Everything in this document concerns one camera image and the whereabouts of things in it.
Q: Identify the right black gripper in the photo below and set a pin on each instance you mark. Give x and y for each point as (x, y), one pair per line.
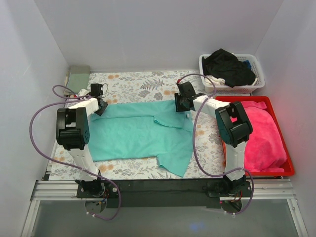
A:
(178, 102)

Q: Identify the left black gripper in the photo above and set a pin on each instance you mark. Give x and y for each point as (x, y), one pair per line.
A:
(101, 107)

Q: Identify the teal t shirt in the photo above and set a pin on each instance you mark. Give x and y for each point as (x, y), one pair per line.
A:
(143, 130)

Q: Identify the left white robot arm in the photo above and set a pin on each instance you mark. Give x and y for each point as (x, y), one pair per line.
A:
(72, 130)

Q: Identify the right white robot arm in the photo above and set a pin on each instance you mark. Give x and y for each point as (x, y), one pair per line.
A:
(233, 124)

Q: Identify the folded green cloth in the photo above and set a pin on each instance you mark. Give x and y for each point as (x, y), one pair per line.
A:
(78, 78)

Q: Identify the white garment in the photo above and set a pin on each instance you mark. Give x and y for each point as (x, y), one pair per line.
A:
(216, 81)

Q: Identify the black garment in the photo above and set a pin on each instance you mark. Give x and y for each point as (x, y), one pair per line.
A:
(223, 64)

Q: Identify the white plastic basket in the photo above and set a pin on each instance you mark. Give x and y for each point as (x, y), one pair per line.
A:
(255, 67)

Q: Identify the blue garment in basket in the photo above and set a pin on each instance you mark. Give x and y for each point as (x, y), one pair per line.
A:
(247, 64)

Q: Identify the pink towel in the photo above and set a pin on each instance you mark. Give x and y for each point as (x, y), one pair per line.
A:
(264, 151)

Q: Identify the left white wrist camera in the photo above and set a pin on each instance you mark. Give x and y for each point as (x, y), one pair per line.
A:
(82, 93)

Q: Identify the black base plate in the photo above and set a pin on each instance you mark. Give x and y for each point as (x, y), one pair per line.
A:
(162, 192)

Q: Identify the aluminium rail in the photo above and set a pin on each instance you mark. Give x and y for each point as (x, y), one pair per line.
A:
(67, 190)

